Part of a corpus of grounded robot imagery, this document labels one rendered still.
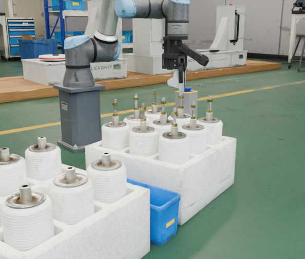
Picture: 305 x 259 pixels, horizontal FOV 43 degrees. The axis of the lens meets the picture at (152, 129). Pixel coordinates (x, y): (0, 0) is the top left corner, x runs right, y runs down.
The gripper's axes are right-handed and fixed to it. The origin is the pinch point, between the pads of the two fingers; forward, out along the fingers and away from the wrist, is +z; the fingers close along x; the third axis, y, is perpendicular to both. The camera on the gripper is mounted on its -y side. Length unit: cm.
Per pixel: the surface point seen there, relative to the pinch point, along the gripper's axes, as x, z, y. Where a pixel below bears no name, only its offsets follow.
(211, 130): 8.9, 11.7, -11.5
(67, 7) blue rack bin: -442, -49, 250
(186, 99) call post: -14.7, 5.6, 0.5
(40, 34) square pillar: -545, -6, 356
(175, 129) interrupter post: 27.3, 7.0, -2.0
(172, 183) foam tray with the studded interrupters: 35.0, 21.4, -2.8
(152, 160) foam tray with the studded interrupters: 30.2, 16.3, 4.4
